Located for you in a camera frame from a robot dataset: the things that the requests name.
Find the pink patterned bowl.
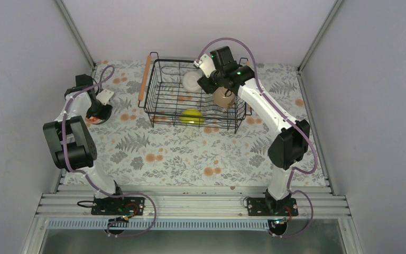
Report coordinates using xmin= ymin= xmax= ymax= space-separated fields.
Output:
xmin=85 ymin=117 xmax=107 ymax=125

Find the yellow-green bowl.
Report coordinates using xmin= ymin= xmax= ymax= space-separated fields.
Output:
xmin=179 ymin=108 xmax=204 ymax=125

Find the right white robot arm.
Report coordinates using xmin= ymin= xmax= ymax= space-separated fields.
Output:
xmin=194 ymin=46 xmax=310 ymax=215

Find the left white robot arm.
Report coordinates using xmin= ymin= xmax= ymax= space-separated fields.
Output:
xmin=43 ymin=74 xmax=126 ymax=214

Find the beige ceramic bowl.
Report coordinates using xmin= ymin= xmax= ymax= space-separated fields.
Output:
xmin=213 ymin=87 xmax=236 ymax=108

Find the white ceramic bowl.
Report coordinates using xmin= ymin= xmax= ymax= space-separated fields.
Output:
xmin=182 ymin=70 xmax=202 ymax=93

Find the floral tablecloth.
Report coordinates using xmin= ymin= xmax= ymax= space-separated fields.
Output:
xmin=62 ymin=60 xmax=326 ymax=187

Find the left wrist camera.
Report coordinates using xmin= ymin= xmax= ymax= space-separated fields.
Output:
xmin=96 ymin=89 xmax=115 ymax=105

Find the black wire dish rack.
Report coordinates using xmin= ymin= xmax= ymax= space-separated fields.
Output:
xmin=138 ymin=52 xmax=252 ymax=132

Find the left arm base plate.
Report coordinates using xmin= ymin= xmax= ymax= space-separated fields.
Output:
xmin=91 ymin=196 xmax=145 ymax=216

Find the perforated cable duct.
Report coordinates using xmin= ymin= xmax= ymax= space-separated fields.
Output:
xmin=47 ymin=218 xmax=270 ymax=231

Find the aluminium rail frame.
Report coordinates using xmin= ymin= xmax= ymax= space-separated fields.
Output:
xmin=22 ymin=185 xmax=363 ymax=253

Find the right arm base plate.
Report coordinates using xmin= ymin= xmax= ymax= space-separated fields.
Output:
xmin=243 ymin=197 xmax=299 ymax=216

